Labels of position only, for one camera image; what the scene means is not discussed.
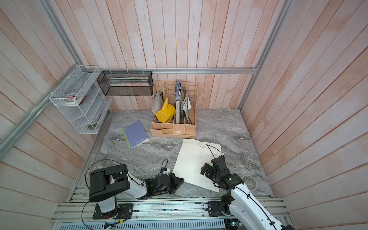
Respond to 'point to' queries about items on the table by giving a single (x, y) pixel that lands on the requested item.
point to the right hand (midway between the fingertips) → (206, 170)
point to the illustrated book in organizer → (186, 118)
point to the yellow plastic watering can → (166, 113)
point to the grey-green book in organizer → (178, 101)
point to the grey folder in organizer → (158, 103)
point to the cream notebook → (193, 154)
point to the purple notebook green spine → (135, 133)
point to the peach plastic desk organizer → (174, 115)
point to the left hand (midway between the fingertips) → (185, 182)
